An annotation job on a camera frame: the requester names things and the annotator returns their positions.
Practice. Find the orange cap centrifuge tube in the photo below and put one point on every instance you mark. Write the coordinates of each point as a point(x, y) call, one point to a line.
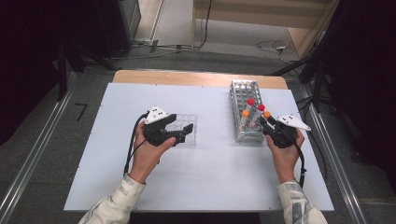
point(266, 114)
point(245, 114)

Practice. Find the person's left hand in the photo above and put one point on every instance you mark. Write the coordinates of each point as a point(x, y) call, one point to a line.
point(148, 155)

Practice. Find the beige wooden panel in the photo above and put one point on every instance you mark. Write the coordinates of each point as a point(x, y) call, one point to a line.
point(249, 14)

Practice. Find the clear plastic tube rack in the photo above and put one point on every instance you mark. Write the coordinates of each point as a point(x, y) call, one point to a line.
point(190, 118)

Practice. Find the dark curtain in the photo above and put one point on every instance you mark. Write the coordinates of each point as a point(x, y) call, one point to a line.
point(367, 77)
point(28, 62)

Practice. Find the person's right hand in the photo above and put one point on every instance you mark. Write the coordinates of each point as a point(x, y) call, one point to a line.
point(285, 161)

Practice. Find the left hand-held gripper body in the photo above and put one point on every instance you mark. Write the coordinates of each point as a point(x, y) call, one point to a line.
point(155, 133)

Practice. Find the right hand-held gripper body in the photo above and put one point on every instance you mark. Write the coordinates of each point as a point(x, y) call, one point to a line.
point(285, 137)

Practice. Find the white board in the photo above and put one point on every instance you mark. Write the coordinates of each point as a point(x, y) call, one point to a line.
point(202, 174)

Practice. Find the black stand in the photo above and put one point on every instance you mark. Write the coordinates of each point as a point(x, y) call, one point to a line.
point(63, 74)
point(317, 90)

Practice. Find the red cap centrifuge tube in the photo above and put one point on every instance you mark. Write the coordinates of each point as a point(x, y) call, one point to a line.
point(261, 107)
point(251, 101)

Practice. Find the dark cabinet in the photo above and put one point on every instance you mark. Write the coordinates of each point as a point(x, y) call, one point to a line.
point(124, 25)

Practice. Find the metal tube rack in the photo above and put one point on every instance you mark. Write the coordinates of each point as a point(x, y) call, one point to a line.
point(241, 93)

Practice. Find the grey power strip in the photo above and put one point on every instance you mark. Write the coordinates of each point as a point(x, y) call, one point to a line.
point(144, 41)

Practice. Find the metal floor rail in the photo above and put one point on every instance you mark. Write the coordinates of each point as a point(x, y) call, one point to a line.
point(345, 189)
point(34, 155)

